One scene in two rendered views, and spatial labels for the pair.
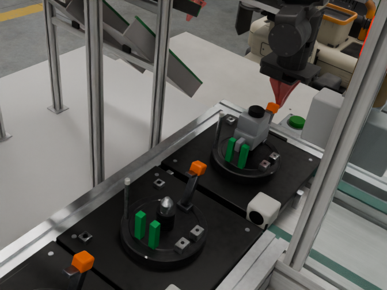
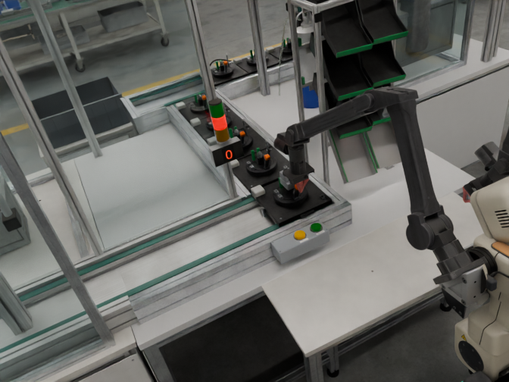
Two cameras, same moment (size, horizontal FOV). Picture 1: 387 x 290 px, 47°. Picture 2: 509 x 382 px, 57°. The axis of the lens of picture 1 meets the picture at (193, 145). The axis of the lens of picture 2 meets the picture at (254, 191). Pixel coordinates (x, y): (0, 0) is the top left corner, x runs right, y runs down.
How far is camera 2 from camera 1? 212 cm
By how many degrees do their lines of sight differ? 91
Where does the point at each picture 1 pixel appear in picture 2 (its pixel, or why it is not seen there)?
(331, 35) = not seen: outside the picture
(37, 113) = not seen: hidden behind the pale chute
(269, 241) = (245, 192)
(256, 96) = (394, 256)
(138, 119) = (371, 193)
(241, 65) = not seen: hidden behind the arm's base
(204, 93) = (401, 227)
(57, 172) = (332, 165)
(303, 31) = (277, 142)
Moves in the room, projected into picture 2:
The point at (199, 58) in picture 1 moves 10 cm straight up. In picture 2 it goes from (461, 238) to (464, 217)
